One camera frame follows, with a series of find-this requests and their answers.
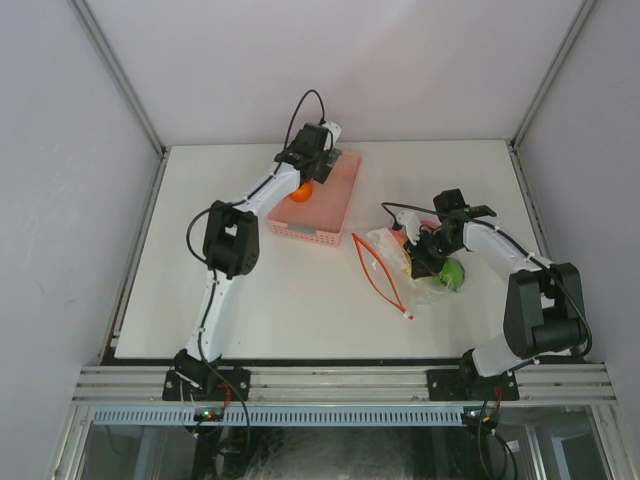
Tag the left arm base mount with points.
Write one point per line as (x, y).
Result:
(234, 385)

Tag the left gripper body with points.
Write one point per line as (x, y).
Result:
(325, 162)

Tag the left aluminium corner post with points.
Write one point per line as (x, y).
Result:
(107, 55)

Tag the fake green fruit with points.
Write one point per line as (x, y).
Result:
(452, 275)

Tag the slotted cable duct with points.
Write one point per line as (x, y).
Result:
(306, 416)

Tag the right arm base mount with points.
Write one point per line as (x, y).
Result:
(449, 385)

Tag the right aluminium corner post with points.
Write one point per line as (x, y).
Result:
(559, 59)

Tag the clear zip top bag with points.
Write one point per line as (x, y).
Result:
(387, 267)

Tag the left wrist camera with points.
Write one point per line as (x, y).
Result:
(333, 131)

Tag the aluminium corner post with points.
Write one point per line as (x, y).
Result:
(559, 59)
(107, 55)

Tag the fake red fruit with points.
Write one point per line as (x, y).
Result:
(401, 237)

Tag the fake orange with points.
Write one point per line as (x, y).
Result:
(302, 194)

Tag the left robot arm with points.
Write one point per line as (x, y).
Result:
(231, 246)

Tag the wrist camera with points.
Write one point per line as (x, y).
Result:
(409, 222)
(333, 131)

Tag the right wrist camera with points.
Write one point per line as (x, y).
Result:
(409, 222)

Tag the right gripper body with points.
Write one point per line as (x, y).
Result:
(431, 250)

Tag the aluminium front rail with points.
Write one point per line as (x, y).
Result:
(393, 385)

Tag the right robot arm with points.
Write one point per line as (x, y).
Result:
(544, 308)

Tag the pink plastic basket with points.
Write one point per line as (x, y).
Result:
(321, 218)

